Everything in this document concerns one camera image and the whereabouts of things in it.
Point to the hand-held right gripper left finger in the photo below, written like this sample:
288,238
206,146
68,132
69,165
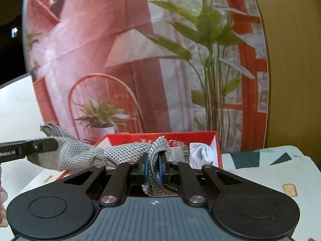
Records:
145,170

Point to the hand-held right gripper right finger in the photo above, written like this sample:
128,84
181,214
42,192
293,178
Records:
161,170

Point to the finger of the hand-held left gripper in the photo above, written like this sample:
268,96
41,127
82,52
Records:
45,144

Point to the grey mesh cloth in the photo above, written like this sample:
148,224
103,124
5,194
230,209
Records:
120,153

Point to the white sock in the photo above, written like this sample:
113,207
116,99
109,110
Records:
202,155

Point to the red strawberry print box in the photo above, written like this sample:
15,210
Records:
200,136

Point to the person's left hand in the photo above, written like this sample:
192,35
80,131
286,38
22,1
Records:
2,195

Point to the white marble board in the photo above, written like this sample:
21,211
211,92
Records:
17,110

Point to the yellow wooden panel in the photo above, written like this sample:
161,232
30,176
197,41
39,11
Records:
293,67

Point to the wall poster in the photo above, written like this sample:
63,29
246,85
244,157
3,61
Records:
163,67

